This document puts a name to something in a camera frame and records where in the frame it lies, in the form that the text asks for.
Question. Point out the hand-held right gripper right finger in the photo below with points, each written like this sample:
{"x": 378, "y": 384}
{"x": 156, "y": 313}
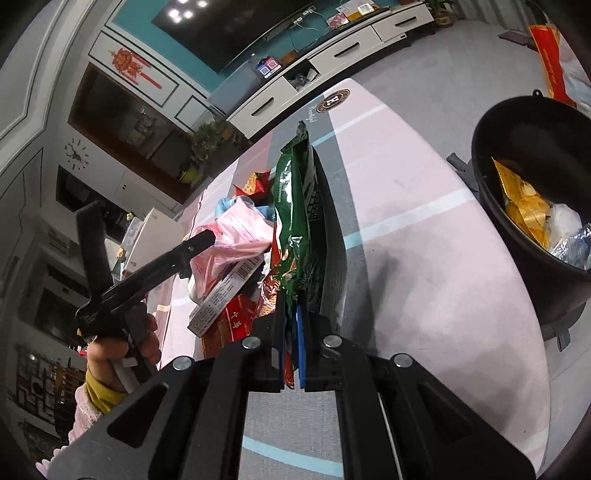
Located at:
{"x": 301, "y": 350}

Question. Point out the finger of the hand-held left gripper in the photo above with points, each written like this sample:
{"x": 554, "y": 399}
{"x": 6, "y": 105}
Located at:
{"x": 184, "y": 251}

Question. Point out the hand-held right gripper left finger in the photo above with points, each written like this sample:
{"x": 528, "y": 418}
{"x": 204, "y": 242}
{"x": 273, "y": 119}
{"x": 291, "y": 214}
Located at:
{"x": 277, "y": 341}

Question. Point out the pink plastic bag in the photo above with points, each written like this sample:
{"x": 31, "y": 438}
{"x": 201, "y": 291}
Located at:
{"x": 235, "y": 226}

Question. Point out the green snack bag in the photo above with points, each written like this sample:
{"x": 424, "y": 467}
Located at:
{"x": 291, "y": 207}

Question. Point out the black trash bin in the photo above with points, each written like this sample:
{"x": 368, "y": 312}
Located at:
{"x": 521, "y": 138}

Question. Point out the person's left forearm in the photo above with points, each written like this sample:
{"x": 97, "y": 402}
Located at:
{"x": 87, "y": 406}

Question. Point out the person's left hand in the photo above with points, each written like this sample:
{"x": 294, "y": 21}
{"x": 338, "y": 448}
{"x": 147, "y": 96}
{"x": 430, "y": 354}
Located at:
{"x": 150, "y": 341}

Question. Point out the white storage box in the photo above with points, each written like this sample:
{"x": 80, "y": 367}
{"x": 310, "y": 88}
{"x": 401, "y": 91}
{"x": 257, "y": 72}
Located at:
{"x": 147, "y": 240}

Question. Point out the red gold printed packet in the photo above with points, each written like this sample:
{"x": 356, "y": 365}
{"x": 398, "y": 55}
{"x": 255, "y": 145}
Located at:
{"x": 231, "y": 327}

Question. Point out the white label packet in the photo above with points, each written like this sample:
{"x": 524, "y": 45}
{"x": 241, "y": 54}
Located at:
{"x": 217, "y": 300}

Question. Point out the light blue packet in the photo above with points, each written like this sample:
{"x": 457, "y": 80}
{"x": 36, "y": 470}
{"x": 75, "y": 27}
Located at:
{"x": 226, "y": 204}

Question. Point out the green plant pot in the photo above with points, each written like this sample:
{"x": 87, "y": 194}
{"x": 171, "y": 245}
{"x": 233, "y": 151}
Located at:
{"x": 189, "y": 175}

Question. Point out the leafy potted plant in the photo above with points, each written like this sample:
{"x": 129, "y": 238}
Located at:
{"x": 205, "y": 138}

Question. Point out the glass tank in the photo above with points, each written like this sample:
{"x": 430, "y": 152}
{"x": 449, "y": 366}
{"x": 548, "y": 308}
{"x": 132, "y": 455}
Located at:
{"x": 235, "y": 90}

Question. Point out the black television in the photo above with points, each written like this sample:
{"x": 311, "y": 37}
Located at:
{"x": 221, "y": 27}

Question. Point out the white television cabinet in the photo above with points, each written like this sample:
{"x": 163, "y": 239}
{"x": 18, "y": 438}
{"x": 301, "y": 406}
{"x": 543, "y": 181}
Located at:
{"x": 341, "y": 50}

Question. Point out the yellow snack packet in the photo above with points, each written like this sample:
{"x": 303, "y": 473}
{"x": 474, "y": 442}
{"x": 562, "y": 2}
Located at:
{"x": 524, "y": 207}

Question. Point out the red picture card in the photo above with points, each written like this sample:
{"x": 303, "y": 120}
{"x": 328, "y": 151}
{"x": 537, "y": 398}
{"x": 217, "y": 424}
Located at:
{"x": 337, "y": 21}

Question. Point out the white tissue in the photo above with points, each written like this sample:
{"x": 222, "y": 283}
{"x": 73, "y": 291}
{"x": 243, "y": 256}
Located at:
{"x": 565, "y": 221}

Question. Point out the white display card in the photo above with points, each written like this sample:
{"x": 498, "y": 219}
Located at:
{"x": 362, "y": 9}

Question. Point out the small potted plant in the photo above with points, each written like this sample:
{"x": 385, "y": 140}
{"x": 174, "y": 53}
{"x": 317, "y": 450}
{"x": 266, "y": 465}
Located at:
{"x": 443, "y": 11}

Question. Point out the dark floor mat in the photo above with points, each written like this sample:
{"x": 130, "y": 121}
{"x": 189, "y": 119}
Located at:
{"x": 517, "y": 39}

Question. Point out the red shopping bag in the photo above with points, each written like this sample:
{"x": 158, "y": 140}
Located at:
{"x": 549, "y": 60}

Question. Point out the black wall clock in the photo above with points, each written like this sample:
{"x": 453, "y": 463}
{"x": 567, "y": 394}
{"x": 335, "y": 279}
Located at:
{"x": 76, "y": 154}

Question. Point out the red wall knot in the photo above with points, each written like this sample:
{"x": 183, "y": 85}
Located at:
{"x": 129, "y": 62}

